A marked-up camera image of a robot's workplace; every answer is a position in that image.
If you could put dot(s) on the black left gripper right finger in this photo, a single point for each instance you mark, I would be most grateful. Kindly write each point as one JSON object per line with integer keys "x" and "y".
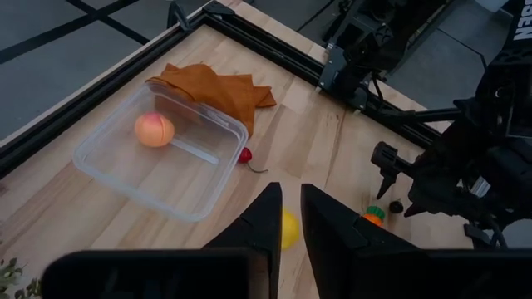
{"x": 353, "y": 266}

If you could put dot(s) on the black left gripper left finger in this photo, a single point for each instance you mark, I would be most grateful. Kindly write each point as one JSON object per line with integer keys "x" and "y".
{"x": 249, "y": 266}

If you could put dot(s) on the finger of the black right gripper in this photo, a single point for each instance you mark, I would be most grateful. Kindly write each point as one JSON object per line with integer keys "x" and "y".
{"x": 386, "y": 160}
{"x": 417, "y": 209}

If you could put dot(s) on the dark toy cherry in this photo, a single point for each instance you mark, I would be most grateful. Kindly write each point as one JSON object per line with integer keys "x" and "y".
{"x": 396, "y": 206}

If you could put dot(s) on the orange toy carrot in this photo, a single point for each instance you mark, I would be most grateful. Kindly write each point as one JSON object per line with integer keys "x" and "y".
{"x": 374, "y": 218}

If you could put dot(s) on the yellow toy lemon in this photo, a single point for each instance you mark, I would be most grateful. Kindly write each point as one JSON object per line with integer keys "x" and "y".
{"x": 289, "y": 230}

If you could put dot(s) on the red toy cherry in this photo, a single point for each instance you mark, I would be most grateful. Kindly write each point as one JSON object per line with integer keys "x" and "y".
{"x": 244, "y": 155}

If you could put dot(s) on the orange pink toy peach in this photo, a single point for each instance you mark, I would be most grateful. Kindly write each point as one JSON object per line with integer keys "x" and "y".
{"x": 154, "y": 130}

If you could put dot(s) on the clear plastic tupperware container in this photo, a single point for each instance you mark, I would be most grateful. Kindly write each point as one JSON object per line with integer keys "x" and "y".
{"x": 124, "y": 174}

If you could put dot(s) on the black diagonal strut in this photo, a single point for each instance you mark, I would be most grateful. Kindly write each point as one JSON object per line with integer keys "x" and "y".
{"x": 432, "y": 115}

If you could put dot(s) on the orange cloth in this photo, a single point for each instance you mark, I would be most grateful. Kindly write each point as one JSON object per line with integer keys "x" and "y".
{"x": 220, "y": 89}

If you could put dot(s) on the green plant in black pot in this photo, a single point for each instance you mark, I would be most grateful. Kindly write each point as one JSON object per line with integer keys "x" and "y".
{"x": 10, "y": 276}

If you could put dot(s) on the black table frame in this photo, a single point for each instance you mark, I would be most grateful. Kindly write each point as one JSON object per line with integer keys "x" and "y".
{"x": 266, "y": 43}

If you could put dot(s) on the black frame foot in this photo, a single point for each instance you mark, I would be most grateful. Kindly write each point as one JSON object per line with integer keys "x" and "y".
{"x": 218, "y": 7}
{"x": 176, "y": 14}

